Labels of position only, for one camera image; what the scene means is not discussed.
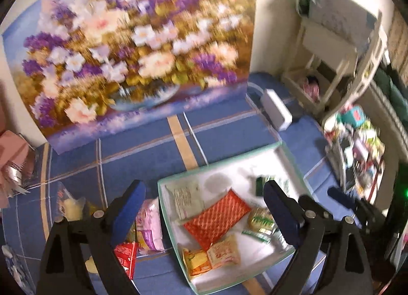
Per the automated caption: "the pink ribbon bouquet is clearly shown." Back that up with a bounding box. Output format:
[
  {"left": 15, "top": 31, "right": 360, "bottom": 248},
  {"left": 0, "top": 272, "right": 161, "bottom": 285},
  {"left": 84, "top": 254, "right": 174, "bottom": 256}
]
[{"left": 0, "top": 130, "right": 39, "bottom": 210}]

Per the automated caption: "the white tray with teal rim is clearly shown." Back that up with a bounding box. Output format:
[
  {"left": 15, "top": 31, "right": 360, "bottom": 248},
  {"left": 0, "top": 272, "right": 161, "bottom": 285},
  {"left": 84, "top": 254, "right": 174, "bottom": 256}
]
[{"left": 157, "top": 141, "right": 304, "bottom": 294}]

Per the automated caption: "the floral painting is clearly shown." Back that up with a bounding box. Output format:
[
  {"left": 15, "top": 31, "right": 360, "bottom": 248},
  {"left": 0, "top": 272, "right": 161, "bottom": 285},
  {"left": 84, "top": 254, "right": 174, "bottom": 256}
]
[{"left": 1, "top": 0, "right": 258, "bottom": 156}]

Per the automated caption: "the cream snack packet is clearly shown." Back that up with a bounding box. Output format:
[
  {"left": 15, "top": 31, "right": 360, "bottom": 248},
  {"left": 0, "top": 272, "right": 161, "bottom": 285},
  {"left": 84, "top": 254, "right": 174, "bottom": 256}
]
[{"left": 207, "top": 234, "right": 242, "bottom": 267}]

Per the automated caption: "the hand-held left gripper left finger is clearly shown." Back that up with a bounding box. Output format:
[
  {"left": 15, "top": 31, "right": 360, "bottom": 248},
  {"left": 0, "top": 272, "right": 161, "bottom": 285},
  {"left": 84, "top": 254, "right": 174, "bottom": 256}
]
[{"left": 36, "top": 179, "right": 147, "bottom": 295}]

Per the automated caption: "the dark green packet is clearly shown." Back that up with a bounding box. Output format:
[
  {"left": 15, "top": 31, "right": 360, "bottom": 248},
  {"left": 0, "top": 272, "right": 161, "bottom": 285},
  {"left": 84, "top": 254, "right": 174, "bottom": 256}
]
[{"left": 254, "top": 175, "right": 289, "bottom": 197}]

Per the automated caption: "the white chair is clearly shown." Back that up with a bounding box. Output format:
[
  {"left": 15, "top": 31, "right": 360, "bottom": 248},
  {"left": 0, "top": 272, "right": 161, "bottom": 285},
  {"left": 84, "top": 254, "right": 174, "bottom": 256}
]
[{"left": 282, "top": 0, "right": 362, "bottom": 114}]

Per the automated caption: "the red packet with cream cake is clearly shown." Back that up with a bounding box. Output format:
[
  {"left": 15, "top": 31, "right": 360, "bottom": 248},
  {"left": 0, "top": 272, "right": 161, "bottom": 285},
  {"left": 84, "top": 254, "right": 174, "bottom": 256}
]
[{"left": 84, "top": 240, "right": 140, "bottom": 280}]

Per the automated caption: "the white paper packet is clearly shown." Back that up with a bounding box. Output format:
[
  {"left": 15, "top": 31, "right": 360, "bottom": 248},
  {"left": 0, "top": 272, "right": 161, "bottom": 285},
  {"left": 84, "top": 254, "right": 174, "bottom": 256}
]
[{"left": 165, "top": 178, "right": 205, "bottom": 223}]

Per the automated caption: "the blue and white packet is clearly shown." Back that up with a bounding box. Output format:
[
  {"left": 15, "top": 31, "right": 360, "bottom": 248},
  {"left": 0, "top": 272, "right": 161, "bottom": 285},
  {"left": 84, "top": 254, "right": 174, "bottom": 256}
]
[{"left": 1, "top": 243, "right": 36, "bottom": 294}]

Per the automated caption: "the pink snack packet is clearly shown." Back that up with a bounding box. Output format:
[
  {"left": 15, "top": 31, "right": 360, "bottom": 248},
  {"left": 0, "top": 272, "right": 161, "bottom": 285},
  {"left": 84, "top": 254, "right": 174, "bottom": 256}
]
[{"left": 135, "top": 197, "right": 165, "bottom": 253}]

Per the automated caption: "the white rectangular box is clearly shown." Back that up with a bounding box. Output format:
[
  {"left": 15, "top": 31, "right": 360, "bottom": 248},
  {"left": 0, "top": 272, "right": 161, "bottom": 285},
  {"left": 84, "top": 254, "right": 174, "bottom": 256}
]
[{"left": 261, "top": 89, "right": 293, "bottom": 132}]

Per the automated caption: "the yellow-green snack packet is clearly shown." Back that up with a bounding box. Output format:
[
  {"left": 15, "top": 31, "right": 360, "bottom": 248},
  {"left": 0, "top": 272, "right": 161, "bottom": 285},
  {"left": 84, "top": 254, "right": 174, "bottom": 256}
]
[{"left": 247, "top": 206, "right": 278, "bottom": 236}]

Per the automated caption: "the red patterned snack packet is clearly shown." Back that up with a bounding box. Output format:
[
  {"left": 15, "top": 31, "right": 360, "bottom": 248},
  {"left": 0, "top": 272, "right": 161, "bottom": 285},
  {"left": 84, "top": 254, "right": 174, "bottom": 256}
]
[{"left": 183, "top": 188, "right": 252, "bottom": 251}]

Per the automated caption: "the teal toy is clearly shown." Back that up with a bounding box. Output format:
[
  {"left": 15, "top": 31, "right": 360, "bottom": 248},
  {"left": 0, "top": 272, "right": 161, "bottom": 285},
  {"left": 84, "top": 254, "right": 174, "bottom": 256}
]
[{"left": 339, "top": 105, "right": 366, "bottom": 129}]

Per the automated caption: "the clear packet with cream bun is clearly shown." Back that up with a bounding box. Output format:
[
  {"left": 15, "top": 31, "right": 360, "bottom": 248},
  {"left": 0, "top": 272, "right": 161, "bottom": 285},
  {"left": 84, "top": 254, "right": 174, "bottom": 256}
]
[{"left": 55, "top": 186, "right": 87, "bottom": 223}]

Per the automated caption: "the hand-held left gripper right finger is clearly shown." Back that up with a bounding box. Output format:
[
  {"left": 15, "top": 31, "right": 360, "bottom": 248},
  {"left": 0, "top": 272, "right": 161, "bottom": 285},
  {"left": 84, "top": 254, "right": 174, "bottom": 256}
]
[{"left": 262, "top": 179, "right": 374, "bottom": 295}]

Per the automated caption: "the small green stick packet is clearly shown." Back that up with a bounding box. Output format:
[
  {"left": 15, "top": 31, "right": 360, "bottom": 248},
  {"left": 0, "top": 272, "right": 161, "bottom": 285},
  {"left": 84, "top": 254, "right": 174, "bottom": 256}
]
[{"left": 240, "top": 229, "right": 272, "bottom": 245}]

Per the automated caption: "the pile of small trinkets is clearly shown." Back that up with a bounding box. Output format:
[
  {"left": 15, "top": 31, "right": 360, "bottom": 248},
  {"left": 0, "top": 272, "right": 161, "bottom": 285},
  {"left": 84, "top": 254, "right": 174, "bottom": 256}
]
[{"left": 324, "top": 116, "right": 387, "bottom": 204}]

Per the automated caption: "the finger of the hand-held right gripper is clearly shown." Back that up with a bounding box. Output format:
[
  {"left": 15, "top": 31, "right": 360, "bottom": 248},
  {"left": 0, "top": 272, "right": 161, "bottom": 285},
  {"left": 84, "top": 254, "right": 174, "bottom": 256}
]
[{"left": 328, "top": 186, "right": 385, "bottom": 229}]

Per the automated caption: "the orange snack packet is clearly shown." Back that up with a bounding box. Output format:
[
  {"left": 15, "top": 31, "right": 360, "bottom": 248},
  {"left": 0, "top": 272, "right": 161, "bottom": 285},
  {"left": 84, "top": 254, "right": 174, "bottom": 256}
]
[{"left": 181, "top": 247, "right": 213, "bottom": 282}]

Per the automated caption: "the blue checked tablecloth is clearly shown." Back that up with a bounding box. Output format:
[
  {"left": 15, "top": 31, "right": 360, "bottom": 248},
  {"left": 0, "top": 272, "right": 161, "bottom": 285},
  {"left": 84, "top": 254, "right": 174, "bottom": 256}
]
[{"left": 0, "top": 72, "right": 351, "bottom": 295}]

